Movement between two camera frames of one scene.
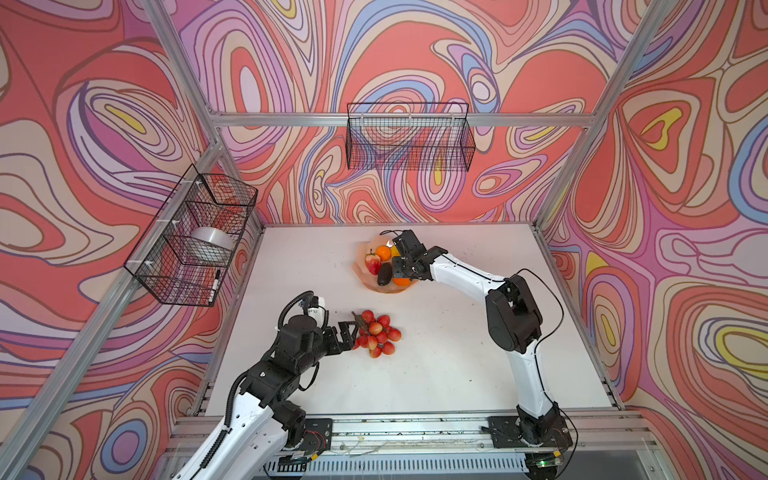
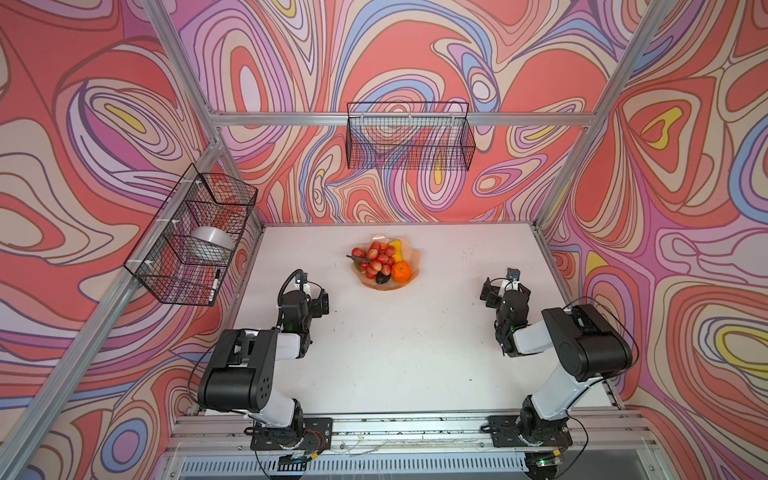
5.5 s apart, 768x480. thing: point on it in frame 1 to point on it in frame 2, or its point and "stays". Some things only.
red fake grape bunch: (376, 334) to (378, 259)
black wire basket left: (187, 249) stays
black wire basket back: (410, 136) stays
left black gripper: (345, 341) to (314, 304)
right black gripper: (396, 264) to (490, 292)
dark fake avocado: (385, 273) stays
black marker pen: (215, 285) stays
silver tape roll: (212, 240) stays
